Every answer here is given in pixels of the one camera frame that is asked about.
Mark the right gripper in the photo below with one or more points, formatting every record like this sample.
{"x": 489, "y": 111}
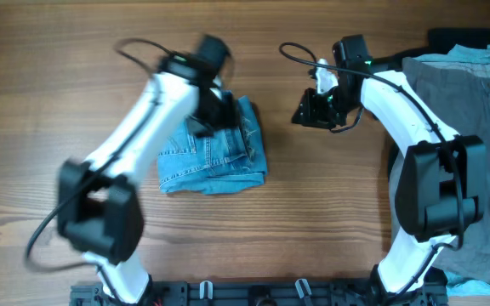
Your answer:
{"x": 311, "y": 115}

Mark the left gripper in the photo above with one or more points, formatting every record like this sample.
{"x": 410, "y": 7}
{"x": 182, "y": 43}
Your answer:
{"x": 230, "y": 121}

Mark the light blue jeans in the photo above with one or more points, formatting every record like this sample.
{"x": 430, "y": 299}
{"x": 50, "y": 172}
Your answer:
{"x": 230, "y": 161}

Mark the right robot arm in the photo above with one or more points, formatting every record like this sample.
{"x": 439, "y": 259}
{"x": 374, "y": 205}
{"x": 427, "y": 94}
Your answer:
{"x": 441, "y": 190}

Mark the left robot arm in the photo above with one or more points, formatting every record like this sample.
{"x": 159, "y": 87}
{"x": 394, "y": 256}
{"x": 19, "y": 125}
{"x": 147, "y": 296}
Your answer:
{"x": 99, "y": 210}

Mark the black garment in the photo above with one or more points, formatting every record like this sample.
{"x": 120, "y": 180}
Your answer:
{"x": 439, "y": 41}

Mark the light blue shirt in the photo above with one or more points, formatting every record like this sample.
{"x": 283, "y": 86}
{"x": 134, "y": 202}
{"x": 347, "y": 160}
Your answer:
{"x": 458, "y": 55}

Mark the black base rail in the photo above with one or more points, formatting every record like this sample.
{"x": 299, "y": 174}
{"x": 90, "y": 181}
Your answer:
{"x": 331, "y": 293}

